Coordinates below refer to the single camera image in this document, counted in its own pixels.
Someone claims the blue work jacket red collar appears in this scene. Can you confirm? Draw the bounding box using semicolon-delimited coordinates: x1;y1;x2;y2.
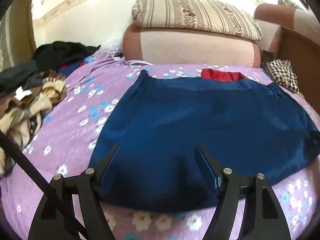
89;71;319;212

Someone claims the black clothes pile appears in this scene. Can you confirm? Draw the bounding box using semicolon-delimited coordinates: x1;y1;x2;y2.
1;41;100;97

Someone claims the brown cream patterned blanket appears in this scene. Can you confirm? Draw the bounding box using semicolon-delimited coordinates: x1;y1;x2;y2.
0;69;67;176

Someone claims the purple floral bed sheet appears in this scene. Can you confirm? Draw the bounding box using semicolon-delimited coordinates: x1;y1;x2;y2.
1;52;319;239

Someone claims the black white checkered cloth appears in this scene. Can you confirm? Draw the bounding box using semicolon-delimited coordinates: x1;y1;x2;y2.
263;59;304;97

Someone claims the blue garment under pile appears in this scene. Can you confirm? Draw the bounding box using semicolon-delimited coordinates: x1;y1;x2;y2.
57;61;84;77

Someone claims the brown pink bed headboard cushion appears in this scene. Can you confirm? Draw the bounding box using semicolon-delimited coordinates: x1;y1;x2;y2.
254;3;319;112

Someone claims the pink brown bolster cushion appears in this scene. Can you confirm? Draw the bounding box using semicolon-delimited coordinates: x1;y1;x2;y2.
122;24;261;67

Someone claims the striped beige pillow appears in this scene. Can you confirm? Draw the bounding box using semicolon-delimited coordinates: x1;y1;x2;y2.
131;0;263;41

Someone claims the black cable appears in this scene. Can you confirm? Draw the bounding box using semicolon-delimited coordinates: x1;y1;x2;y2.
0;129;89;240

